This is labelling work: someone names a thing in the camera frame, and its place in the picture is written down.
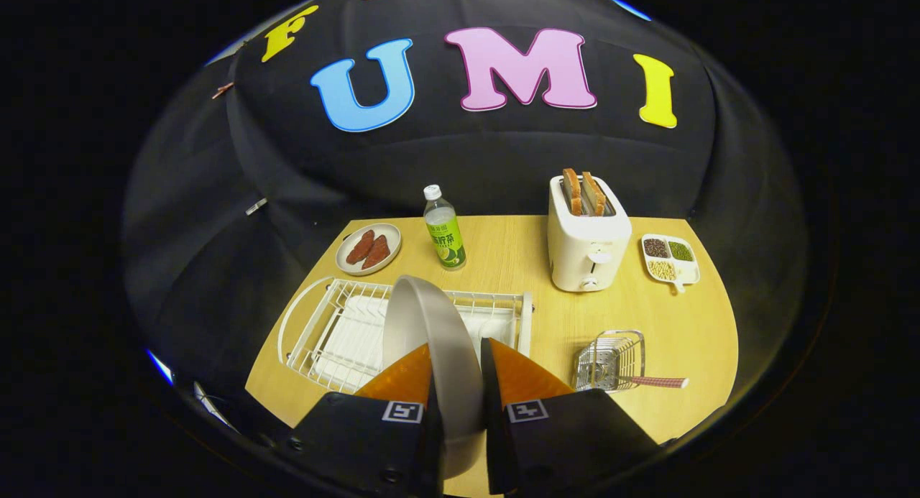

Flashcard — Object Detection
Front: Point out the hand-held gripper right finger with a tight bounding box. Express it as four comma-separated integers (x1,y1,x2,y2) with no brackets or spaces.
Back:
480,338,662,497

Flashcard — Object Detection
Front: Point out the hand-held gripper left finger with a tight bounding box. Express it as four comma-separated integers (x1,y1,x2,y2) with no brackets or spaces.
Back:
287,342,445,498

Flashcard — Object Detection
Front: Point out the small beige saucer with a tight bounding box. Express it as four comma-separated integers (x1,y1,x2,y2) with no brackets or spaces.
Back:
336,223,403,277

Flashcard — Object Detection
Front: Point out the spoon with red checkered handle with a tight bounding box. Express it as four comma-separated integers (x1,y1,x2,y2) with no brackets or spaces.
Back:
611,374,689,390

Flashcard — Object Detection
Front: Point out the white round plate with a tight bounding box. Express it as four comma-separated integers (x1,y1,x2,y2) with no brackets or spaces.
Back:
381,275,487,481

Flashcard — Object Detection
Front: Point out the black backdrop cloth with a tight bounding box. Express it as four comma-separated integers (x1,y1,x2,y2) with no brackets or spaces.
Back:
122,0,809,412

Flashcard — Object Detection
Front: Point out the green tea bottle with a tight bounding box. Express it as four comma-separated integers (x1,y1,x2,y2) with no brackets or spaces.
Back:
423,185,467,271

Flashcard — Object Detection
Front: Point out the white divided grain dish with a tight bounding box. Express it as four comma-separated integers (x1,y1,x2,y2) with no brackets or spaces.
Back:
640,234,701,295

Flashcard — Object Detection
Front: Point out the white toaster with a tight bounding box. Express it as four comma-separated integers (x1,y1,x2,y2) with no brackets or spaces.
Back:
547,173,633,292

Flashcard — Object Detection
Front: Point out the white wire dish rack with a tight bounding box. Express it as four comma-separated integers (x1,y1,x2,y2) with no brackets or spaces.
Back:
277,275,534,395

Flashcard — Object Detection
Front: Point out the red meat slice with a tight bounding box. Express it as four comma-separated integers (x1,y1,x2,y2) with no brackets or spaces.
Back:
362,234,391,270
346,230,376,265

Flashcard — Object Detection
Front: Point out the metal wire basket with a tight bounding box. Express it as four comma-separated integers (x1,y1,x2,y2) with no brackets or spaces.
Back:
572,330,646,392

